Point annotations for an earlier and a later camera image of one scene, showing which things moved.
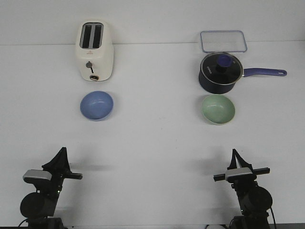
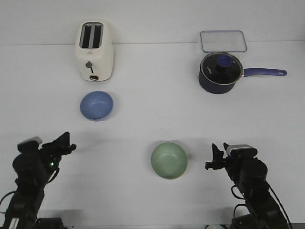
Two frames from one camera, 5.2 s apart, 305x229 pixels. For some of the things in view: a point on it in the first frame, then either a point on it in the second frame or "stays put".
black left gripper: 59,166 → 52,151
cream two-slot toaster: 94,44 stays put
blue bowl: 96,106 stays put
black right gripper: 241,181 → 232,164
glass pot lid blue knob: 221,67 stays put
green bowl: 218,109 → 169,160
